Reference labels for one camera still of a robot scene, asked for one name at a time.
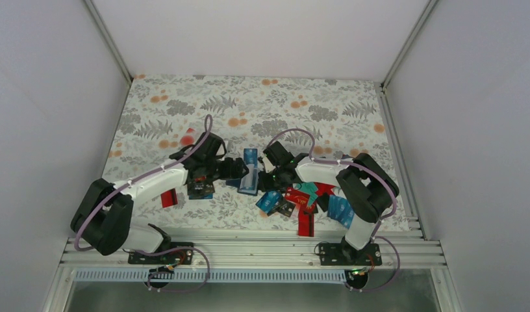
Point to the aluminium rail frame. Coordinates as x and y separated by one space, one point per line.
269 249

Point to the blue card pile centre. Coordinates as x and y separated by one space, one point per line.
336 207

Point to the red card left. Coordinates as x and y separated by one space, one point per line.
169 198

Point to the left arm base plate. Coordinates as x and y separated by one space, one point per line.
180 257

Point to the blue slotted cable duct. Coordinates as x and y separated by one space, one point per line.
215 275

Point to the teal card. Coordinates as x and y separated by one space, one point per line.
308 188

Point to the floral patterned table mat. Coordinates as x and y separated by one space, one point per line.
163 113

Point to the blue card pile left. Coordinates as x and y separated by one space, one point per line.
268 201

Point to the blue card under black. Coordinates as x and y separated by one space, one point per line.
200 197

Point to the blue card pile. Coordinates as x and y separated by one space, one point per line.
268 201
346 214
336 207

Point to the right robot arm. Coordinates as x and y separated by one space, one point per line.
370 191

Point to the red card pile right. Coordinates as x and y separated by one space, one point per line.
323 188

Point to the navy blue card holder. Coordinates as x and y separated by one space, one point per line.
248 185

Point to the red card pile bottom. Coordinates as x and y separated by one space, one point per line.
305 224

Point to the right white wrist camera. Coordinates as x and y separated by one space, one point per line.
267 166

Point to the lone blue credit card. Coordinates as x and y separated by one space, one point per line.
250 156

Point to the black visa card pile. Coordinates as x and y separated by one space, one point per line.
283 207

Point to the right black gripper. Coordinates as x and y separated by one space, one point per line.
264 186

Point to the red card pile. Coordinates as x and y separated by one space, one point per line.
305 224
323 188

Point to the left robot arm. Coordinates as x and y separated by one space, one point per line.
103 221

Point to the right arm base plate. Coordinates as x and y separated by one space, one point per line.
342 254

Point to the black visa card left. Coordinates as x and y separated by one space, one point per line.
200 187

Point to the blue card pile right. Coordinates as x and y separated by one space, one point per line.
346 214

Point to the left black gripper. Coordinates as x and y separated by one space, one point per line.
228 173

